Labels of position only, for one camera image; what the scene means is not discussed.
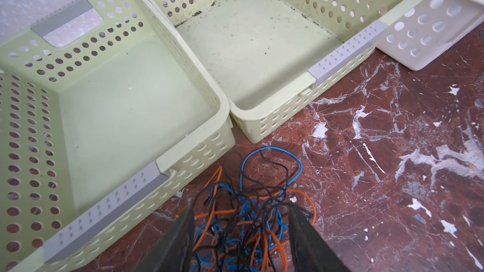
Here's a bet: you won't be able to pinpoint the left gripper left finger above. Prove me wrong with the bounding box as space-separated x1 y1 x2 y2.
134 207 195 272

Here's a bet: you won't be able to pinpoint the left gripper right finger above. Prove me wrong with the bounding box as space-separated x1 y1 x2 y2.
289 205 350 272

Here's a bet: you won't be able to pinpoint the white perforated basket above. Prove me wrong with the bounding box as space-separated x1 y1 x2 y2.
378 0 483 71

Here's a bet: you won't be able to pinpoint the left light green basket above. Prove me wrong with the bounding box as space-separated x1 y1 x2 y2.
1 0 234 271

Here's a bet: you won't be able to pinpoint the middle light green basket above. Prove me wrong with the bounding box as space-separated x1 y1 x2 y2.
150 0 422 143

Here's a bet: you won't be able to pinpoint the black blue orange cables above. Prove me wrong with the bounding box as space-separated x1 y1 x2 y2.
174 146 318 272

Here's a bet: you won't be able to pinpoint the light green basket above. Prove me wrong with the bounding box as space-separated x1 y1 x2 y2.
150 0 422 143
1 0 234 271

